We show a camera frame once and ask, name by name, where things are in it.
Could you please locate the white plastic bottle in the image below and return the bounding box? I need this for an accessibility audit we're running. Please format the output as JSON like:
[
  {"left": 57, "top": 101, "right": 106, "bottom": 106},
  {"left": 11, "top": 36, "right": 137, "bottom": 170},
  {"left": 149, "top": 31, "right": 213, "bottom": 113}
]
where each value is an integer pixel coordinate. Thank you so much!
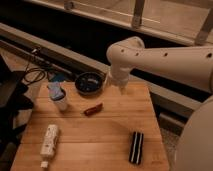
[{"left": 40, "top": 124, "right": 59, "bottom": 169}]

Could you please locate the white cup with blue sponge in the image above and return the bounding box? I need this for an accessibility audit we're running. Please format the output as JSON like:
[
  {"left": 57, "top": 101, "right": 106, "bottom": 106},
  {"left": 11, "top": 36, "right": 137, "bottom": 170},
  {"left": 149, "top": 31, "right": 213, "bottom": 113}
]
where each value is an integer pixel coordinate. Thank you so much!
[{"left": 47, "top": 82, "right": 68, "bottom": 111}]

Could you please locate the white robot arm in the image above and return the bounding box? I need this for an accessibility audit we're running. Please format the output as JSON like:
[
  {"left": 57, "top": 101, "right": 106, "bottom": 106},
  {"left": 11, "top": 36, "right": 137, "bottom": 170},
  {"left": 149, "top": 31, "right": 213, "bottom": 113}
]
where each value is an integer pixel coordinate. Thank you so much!
[{"left": 106, "top": 36, "right": 213, "bottom": 171}]

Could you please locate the black chair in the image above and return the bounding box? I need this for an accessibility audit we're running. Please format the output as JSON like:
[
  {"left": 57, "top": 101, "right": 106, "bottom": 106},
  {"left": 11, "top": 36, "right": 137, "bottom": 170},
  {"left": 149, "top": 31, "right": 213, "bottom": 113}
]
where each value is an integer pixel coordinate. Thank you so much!
[{"left": 0, "top": 54, "right": 34, "bottom": 157}]

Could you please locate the black white striped box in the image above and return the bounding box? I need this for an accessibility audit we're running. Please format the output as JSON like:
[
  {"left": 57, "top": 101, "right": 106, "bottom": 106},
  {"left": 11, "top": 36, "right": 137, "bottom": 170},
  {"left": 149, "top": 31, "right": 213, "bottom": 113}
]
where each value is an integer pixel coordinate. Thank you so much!
[{"left": 129, "top": 132, "right": 144, "bottom": 165}]

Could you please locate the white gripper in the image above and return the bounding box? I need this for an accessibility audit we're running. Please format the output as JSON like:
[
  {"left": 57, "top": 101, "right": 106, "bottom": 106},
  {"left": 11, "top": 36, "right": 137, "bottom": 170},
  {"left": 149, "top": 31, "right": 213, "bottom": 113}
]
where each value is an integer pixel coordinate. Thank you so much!
[{"left": 104, "top": 72, "right": 129, "bottom": 94}]

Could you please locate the black cable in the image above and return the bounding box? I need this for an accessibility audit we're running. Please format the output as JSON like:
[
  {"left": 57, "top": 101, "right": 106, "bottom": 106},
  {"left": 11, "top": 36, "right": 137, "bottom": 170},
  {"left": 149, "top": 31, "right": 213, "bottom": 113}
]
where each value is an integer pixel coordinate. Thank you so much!
[{"left": 22, "top": 46, "right": 56, "bottom": 84}]

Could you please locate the brown snack bar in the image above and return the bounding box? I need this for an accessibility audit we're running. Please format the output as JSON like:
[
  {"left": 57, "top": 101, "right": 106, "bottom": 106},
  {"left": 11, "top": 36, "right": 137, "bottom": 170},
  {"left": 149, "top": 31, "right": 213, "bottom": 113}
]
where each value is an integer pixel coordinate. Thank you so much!
[{"left": 83, "top": 103, "right": 103, "bottom": 116}]

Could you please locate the blue object behind table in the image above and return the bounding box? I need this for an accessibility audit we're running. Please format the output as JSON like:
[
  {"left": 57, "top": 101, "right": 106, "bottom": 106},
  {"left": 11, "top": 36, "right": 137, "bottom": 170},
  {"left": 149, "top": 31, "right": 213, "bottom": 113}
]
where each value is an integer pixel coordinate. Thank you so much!
[{"left": 49, "top": 74, "right": 66, "bottom": 82}]

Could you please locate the dark ceramic bowl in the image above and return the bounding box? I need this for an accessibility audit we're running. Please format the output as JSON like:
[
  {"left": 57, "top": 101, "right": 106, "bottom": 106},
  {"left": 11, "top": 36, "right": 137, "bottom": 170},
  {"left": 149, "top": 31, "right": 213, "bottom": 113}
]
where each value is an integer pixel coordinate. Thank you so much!
[{"left": 75, "top": 72, "right": 103, "bottom": 95}]

